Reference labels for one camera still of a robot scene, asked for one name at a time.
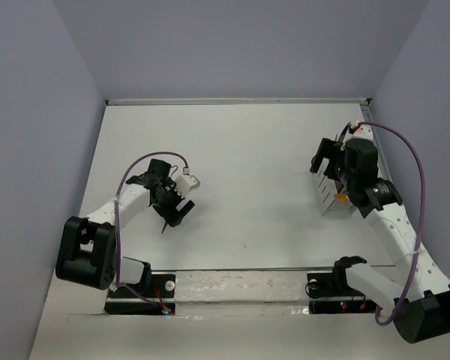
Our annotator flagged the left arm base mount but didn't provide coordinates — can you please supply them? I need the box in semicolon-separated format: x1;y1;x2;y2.
103;272;176;316

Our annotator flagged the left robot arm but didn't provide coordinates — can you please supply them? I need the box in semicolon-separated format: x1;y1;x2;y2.
55;159;200;296

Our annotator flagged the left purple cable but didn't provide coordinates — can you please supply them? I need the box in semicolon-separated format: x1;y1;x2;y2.
114;151;168;313

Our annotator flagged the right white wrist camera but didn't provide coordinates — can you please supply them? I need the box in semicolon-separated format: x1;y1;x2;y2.
344;122;374;142

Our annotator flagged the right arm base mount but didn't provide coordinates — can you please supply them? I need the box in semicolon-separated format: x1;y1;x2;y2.
304;256;377;315

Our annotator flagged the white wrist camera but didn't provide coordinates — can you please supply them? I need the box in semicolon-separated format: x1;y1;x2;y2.
174;167;200;199
344;122;374;142

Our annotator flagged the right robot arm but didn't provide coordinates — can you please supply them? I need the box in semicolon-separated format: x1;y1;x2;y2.
309;138;450;344

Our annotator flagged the blue plastic spoon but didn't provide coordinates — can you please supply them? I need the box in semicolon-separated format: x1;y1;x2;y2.
161;222;170;234

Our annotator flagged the patterned-handle metal knife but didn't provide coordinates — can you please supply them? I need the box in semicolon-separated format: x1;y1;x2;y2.
337;121;352;143

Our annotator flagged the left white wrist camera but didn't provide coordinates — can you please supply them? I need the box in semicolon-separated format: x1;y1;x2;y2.
174;167;200;199

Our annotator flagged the yellow-orange plastic spoon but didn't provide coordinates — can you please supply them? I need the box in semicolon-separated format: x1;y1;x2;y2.
334;193;350;203

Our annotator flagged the white two-compartment utensil holder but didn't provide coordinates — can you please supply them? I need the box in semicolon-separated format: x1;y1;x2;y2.
313;174;356;216

